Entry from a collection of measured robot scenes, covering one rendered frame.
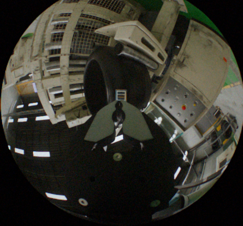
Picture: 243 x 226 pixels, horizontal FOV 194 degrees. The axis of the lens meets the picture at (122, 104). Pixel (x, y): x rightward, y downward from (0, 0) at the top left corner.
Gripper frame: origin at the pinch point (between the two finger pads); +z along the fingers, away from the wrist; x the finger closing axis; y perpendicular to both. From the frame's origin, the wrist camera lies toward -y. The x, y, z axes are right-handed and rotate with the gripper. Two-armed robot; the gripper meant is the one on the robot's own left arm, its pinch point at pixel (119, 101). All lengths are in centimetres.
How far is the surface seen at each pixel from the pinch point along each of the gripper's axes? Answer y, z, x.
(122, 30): -19.0, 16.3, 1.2
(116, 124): 19.5, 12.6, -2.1
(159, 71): -2.7, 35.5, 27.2
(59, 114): 38, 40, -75
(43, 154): 325, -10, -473
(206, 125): 414, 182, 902
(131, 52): -10.7, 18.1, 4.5
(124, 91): 3.4, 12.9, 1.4
